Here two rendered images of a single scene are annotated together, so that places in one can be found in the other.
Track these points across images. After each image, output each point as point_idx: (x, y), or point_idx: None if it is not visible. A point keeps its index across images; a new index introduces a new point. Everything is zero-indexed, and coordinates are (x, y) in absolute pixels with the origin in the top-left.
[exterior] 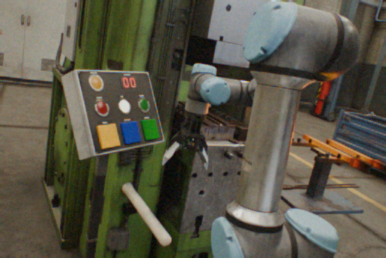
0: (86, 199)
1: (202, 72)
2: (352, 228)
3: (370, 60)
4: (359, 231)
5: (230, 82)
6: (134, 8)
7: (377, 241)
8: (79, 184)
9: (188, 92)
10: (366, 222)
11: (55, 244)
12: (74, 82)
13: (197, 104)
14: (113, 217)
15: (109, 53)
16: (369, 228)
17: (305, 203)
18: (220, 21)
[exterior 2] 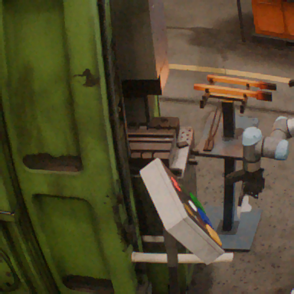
0: (60, 289)
1: (259, 140)
2: (173, 110)
3: None
4: (181, 109)
5: (282, 136)
6: (81, 99)
7: (201, 109)
8: (47, 282)
9: (248, 158)
10: (172, 93)
11: None
12: (188, 225)
13: (259, 162)
14: (135, 282)
15: (21, 151)
16: (183, 99)
17: (239, 147)
18: (158, 57)
